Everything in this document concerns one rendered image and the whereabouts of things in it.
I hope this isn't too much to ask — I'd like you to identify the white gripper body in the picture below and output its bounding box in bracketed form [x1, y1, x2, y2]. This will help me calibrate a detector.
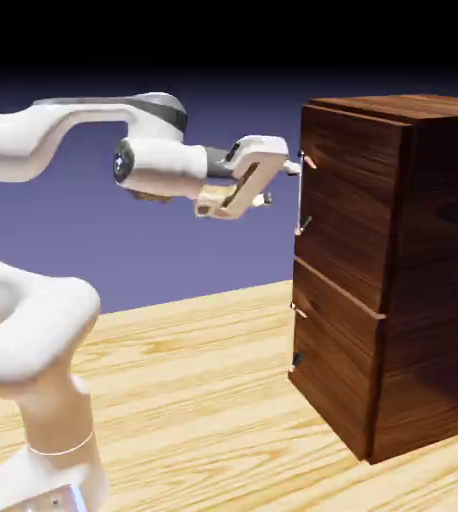
[193, 135, 291, 221]

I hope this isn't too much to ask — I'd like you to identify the large dark wood cabinet door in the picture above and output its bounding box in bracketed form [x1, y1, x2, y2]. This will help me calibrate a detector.
[293, 104, 413, 314]

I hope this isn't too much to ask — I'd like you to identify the small dark wood cabinet door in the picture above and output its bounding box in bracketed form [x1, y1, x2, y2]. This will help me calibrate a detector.
[287, 257, 387, 462]

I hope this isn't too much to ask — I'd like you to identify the dark wood cabinet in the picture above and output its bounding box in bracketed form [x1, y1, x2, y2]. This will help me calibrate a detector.
[287, 93, 458, 466]

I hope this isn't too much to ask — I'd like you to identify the long silver door handle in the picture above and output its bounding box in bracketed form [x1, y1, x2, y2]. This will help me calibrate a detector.
[293, 149, 319, 237]

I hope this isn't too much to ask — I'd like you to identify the short silver door handle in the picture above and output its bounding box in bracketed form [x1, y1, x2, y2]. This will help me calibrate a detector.
[289, 302, 309, 374]

